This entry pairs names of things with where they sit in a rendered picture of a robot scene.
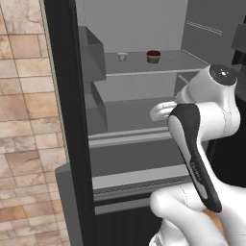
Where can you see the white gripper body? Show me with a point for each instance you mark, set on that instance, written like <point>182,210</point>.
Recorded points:
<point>160,112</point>

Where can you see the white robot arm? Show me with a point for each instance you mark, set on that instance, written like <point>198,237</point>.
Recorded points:
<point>205,105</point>

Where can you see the grey fridge shelf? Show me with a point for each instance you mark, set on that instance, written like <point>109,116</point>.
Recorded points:
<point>179,62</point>
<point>128,115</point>

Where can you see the brown cupcake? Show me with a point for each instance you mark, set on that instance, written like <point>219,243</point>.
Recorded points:
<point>153,56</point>

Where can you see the white yogurt cup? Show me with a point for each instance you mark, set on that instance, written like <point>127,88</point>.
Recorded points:
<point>122,56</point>

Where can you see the grey counter cabinet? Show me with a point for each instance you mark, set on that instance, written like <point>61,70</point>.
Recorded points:
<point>67,205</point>

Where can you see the grey fridge drawer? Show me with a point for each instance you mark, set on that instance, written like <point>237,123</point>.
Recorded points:
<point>134,160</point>

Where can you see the grey fridge side bin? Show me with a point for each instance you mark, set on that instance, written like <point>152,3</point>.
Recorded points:
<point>94,112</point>
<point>91,54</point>

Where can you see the black open fridge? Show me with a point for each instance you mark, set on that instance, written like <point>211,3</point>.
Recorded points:
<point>68,96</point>

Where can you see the grey fridge door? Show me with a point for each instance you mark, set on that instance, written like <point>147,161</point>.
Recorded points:
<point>208,32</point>

